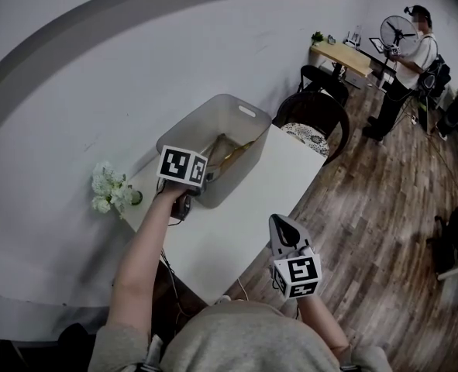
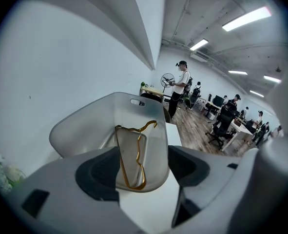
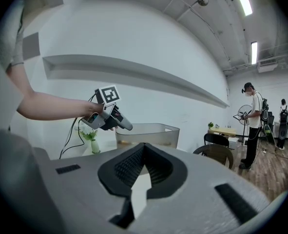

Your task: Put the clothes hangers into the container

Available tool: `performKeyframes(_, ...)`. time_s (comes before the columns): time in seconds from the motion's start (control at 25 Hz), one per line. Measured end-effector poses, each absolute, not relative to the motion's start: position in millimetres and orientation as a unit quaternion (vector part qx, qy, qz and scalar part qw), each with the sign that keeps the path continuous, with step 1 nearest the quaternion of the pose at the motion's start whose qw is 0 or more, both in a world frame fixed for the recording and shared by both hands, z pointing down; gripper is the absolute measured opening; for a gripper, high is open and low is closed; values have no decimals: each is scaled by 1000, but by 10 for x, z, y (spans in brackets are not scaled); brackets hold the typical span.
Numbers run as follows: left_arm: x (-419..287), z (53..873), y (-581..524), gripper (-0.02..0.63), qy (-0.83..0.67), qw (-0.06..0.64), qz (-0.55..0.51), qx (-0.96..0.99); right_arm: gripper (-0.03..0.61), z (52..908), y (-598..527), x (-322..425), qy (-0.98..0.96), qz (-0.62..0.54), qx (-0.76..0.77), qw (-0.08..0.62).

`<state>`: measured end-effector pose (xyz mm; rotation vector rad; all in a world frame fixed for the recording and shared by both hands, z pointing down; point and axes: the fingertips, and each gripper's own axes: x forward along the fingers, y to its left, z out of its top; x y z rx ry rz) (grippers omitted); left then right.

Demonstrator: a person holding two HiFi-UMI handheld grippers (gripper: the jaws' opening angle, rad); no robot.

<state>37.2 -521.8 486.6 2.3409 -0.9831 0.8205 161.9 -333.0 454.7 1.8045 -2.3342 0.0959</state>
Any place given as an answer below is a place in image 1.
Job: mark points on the white table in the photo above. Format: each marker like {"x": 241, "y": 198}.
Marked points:
{"x": 228, "y": 231}

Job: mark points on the person's right forearm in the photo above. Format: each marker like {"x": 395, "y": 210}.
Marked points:
{"x": 321, "y": 324}

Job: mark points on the light wooden desk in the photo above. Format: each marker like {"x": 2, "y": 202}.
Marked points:
{"x": 345, "y": 58}

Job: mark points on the small green potted plant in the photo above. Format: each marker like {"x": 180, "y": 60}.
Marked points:
{"x": 317, "y": 38}

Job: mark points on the black folding chair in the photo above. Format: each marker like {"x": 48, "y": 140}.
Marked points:
{"x": 321, "y": 80}

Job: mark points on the white router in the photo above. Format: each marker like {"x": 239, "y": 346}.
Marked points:
{"x": 353, "y": 39}

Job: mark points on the person's shoe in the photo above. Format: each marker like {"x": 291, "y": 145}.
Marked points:
{"x": 224, "y": 300}

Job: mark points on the person's grey shirt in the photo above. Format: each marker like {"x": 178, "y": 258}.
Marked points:
{"x": 244, "y": 343}

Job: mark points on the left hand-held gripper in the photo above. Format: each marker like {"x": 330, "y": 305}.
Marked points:
{"x": 176, "y": 165}

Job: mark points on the person's left forearm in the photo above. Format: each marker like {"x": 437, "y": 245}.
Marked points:
{"x": 139, "y": 266}

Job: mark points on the black bag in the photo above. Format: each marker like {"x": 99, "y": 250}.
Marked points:
{"x": 77, "y": 343}

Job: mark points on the grey plastic storage bin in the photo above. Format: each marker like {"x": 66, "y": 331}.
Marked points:
{"x": 228, "y": 122}

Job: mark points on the round dark chair patterned cushion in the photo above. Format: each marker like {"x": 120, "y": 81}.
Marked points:
{"x": 314, "y": 109}

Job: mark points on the standing fan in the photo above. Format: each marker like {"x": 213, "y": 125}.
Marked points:
{"x": 397, "y": 33}

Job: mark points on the white flowers in vase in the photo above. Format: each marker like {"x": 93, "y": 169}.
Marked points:
{"x": 110, "y": 188}

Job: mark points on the gold metal hanger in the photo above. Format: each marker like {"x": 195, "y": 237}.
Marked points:
{"x": 234, "y": 153}

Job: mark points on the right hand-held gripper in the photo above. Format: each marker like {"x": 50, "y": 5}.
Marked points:
{"x": 300, "y": 273}

